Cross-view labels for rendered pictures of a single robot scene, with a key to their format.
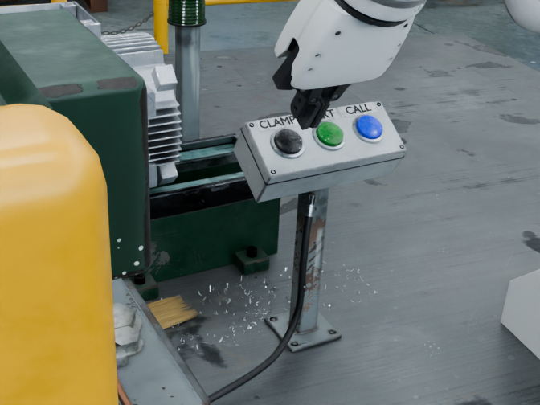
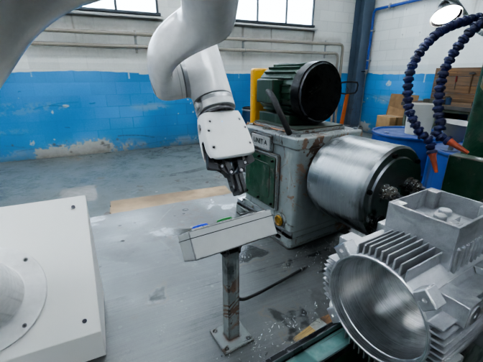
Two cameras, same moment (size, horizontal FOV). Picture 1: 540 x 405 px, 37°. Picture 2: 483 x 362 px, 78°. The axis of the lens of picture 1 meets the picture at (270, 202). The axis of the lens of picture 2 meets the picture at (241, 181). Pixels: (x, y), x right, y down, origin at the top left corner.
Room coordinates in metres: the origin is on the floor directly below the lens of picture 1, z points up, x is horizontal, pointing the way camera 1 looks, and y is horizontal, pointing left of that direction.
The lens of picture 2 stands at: (1.30, -0.04, 1.33)
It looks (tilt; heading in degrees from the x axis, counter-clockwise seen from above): 20 degrees down; 178
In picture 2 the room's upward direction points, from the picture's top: straight up
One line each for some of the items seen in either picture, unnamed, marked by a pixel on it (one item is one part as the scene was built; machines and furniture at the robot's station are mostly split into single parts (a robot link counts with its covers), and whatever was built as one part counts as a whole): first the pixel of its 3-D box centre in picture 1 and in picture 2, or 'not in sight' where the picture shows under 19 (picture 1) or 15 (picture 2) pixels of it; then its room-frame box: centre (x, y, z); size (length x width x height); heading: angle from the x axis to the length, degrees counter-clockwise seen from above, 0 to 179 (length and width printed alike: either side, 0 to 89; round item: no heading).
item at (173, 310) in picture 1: (115, 329); (331, 322); (0.77, 0.18, 0.80); 0.21 x 0.05 x 0.01; 126
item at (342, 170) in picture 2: not in sight; (348, 178); (0.47, 0.30, 1.04); 0.37 x 0.25 x 0.25; 30
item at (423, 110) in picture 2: not in sight; (417, 118); (-1.14, 1.47, 0.99); 0.24 x 0.22 x 0.24; 23
